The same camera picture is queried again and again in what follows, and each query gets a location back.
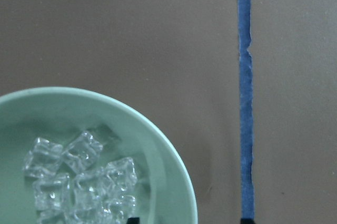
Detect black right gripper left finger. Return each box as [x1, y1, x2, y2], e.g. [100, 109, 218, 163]
[126, 217, 140, 224]

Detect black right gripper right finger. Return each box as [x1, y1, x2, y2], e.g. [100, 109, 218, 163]
[240, 218, 255, 224]

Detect green ceramic bowl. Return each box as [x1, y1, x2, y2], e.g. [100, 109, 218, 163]
[1, 87, 197, 223]

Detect clear ice cubes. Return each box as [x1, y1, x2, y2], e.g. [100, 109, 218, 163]
[23, 131, 141, 223]

